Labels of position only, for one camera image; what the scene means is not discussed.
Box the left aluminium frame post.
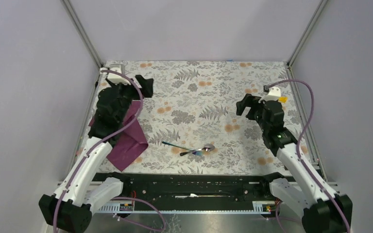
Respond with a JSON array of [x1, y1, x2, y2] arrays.
[[60, 0, 103, 68]]

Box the yellow plastic piece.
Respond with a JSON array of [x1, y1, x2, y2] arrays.
[[278, 96, 288, 103]]

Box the floral patterned tablecloth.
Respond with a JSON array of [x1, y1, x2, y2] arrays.
[[74, 60, 317, 177]]

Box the iridescent fork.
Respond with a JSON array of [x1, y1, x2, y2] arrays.
[[161, 141, 203, 156]]

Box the right aluminium frame post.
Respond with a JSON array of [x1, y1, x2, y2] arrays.
[[287, 0, 329, 67]]

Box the purple cloth napkin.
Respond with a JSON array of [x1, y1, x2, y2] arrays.
[[88, 100, 149, 171]]

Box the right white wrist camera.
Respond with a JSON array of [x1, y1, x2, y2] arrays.
[[258, 85, 282, 103]]

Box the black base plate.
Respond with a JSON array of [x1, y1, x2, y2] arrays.
[[90, 172, 303, 212]]

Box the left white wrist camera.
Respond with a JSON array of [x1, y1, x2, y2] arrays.
[[100, 64, 130, 85]]

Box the slotted cable duct rail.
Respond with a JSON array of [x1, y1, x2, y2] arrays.
[[96, 201, 276, 215]]

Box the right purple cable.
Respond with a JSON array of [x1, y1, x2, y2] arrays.
[[263, 79, 351, 233]]

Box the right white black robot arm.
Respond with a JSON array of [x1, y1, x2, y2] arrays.
[[236, 94, 353, 233]]

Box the iridescent spoon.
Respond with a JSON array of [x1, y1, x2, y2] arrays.
[[179, 144, 215, 156]]

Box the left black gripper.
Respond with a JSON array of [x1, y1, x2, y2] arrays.
[[104, 74, 152, 121]]

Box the aluminium frame post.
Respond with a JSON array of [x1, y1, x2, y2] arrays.
[[287, 0, 329, 67], [60, 0, 103, 68]]

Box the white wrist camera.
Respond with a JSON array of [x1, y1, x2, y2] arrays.
[[258, 85, 282, 103], [100, 64, 130, 85]]

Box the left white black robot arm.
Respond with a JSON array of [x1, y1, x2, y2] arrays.
[[38, 72, 154, 233]]

